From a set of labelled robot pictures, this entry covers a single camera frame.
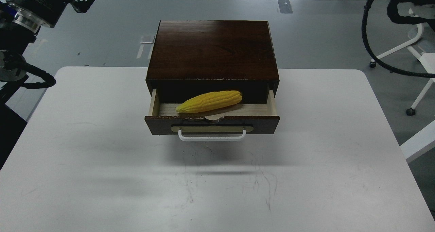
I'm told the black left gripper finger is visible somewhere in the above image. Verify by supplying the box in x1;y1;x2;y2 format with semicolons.
70;0;96;13

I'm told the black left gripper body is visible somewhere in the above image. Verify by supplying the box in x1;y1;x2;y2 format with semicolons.
6;0;73;28

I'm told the yellow corn cob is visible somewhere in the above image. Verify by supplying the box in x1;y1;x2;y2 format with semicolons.
175;90;243;114

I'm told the wooden drawer with white handle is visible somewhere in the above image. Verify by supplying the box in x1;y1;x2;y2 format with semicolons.
144;90;280;142

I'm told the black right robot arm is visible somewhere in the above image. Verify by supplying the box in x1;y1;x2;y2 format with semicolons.
387;0;435;26

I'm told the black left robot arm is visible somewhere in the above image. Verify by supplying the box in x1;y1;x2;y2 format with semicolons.
0;0;96;166

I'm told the dark wooden drawer cabinet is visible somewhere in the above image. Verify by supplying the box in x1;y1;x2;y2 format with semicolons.
146;20;279;103

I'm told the white office chair base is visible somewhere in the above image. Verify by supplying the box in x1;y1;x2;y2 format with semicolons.
369;7;435;116

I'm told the black corrugated cable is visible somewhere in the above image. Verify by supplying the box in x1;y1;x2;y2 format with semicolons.
361;0;435;79

